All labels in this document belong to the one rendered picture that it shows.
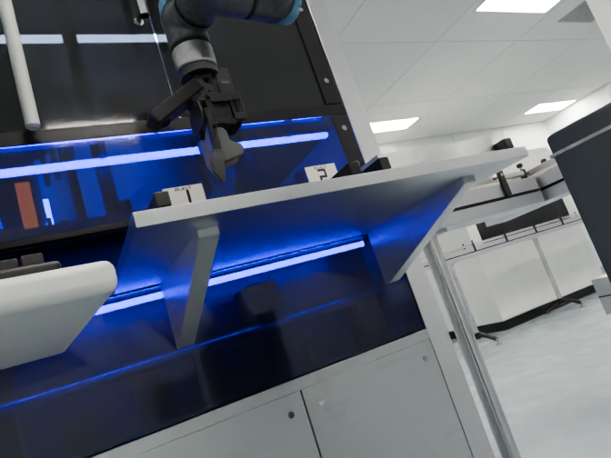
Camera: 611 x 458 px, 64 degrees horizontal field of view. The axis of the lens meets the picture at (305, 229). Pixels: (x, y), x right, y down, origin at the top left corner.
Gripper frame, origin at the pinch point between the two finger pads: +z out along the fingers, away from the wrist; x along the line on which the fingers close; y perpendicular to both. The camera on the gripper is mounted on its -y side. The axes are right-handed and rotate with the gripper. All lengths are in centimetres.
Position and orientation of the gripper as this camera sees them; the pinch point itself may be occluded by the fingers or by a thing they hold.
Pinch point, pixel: (217, 174)
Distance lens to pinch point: 86.6
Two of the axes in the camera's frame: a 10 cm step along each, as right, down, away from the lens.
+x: -4.1, 2.9, 8.6
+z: 3.0, 9.4, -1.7
